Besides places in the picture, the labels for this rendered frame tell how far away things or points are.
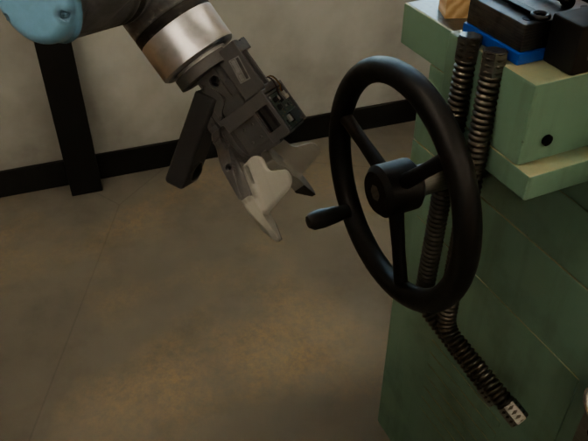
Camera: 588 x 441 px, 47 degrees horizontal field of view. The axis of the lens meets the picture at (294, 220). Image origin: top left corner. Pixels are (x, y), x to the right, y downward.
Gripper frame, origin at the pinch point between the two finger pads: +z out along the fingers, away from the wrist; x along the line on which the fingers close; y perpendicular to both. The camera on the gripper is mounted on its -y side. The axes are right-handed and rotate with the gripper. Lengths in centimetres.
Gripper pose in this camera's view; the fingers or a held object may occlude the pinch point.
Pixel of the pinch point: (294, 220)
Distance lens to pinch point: 77.4
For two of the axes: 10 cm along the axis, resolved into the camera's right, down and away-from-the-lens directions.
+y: 7.7, -4.8, -4.2
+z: 5.8, 8.0, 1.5
